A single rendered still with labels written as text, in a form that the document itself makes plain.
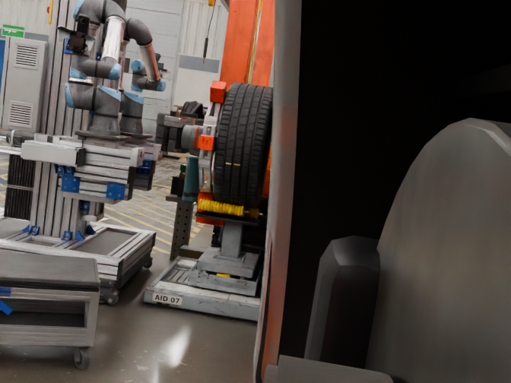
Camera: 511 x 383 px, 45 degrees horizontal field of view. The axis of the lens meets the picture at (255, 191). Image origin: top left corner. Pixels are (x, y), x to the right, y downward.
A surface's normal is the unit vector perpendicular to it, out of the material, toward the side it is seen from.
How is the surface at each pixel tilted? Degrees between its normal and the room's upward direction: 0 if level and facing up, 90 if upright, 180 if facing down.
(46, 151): 90
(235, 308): 90
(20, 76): 90
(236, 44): 90
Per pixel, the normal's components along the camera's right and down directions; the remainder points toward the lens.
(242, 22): -0.08, 0.11
